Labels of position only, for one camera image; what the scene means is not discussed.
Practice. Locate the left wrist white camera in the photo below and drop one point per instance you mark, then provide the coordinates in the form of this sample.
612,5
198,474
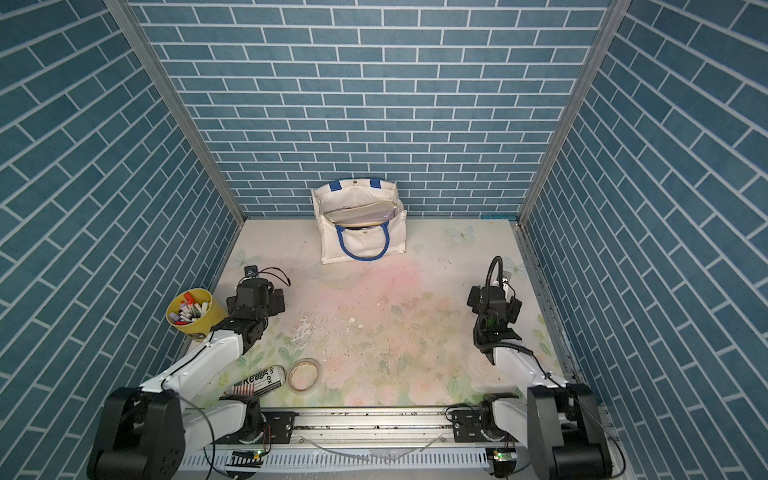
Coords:
250,271

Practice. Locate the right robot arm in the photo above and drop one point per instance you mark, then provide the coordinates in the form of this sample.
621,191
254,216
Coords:
555,421

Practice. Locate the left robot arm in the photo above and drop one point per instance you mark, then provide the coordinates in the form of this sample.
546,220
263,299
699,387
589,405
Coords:
145,432

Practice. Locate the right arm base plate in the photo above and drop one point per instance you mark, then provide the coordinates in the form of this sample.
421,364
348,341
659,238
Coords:
469,426

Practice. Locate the yellow trimmed mesh pouch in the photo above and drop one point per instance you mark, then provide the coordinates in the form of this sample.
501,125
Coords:
368,215

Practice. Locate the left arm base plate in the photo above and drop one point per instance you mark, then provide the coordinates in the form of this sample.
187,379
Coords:
274,428

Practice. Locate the wrist white camera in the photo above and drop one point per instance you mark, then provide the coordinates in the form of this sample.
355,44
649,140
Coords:
250,271
505,284

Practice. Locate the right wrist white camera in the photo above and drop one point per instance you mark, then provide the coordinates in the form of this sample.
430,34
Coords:
505,284

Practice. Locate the white canvas tote bag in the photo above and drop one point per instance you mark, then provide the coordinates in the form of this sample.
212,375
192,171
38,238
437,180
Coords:
368,244

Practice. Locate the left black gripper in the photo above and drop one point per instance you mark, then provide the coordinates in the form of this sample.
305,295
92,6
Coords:
275,300

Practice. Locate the yellow cup with markers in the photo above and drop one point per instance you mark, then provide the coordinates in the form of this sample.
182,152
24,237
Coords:
195,312

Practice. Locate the clear tape roll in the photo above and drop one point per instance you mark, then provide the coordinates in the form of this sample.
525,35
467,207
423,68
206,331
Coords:
303,376

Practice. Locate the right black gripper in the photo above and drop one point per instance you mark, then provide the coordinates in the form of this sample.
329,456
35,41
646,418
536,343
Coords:
477,296

